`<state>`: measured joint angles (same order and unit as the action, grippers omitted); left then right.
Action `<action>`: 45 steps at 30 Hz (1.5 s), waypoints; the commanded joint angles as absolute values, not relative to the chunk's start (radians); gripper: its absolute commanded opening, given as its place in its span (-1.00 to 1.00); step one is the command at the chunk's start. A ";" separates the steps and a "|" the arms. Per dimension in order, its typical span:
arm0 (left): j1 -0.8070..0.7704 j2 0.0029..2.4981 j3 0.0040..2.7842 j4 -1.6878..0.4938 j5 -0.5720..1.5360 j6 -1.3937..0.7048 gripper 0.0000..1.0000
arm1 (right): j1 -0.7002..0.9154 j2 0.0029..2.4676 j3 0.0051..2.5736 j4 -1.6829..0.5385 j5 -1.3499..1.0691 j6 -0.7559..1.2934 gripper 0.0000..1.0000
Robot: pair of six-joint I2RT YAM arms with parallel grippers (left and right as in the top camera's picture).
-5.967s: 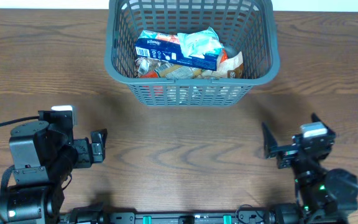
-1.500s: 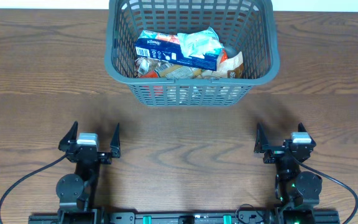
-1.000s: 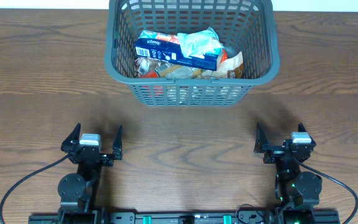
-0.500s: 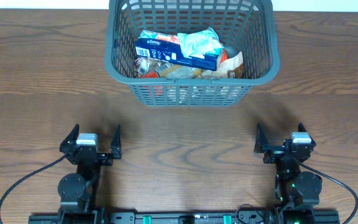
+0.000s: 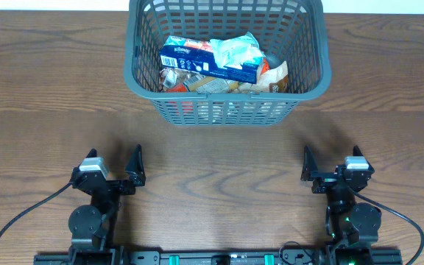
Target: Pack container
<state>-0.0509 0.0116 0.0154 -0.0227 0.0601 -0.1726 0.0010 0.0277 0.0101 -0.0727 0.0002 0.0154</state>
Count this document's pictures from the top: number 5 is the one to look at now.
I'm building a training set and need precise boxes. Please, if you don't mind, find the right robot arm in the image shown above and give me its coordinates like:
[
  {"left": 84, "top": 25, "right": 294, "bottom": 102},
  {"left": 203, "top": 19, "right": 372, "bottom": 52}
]
[{"left": 300, "top": 146, "right": 381, "bottom": 265}]

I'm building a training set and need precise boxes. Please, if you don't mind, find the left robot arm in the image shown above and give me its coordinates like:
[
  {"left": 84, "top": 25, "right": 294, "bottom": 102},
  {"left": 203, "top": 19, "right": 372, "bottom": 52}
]
[{"left": 68, "top": 145, "right": 146, "bottom": 264}]

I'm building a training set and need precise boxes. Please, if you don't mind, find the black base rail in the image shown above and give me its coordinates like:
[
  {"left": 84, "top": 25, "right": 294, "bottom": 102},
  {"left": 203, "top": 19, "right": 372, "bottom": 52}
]
[{"left": 33, "top": 249, "right": 403, "bottom": 265}]

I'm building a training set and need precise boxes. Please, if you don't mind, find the orange biscuit roll package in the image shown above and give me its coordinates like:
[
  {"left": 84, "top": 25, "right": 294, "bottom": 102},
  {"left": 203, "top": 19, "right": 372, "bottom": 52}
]
[{"left": 166, "top": 74, "right": 242, "bottom": 93}]

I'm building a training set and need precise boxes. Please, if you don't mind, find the grey plastic slotted basket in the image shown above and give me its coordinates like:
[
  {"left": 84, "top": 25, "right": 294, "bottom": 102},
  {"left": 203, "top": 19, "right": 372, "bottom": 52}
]
[{"left": 124, "top": 0, "right": 331, "bottom": 126}]

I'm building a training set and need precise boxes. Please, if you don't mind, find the teal snack pack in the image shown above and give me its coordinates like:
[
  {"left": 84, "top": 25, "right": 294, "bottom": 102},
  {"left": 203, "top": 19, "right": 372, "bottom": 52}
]
[{"left": 210, "top": 32, "right": 265, "bottom": 68}]

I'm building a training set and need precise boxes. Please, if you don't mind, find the beige cookie snack pouch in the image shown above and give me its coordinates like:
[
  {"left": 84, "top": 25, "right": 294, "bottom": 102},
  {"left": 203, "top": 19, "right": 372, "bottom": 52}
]
[{"left": 160, "top": 68, "right": 190, "bottom": 90}]

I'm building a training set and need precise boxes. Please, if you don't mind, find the Kleenex tissue multipack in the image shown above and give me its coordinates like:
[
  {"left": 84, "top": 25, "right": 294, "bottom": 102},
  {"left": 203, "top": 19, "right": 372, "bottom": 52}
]
[{"left": 160, "top": 35, "right": 266, "bottom": 84}]

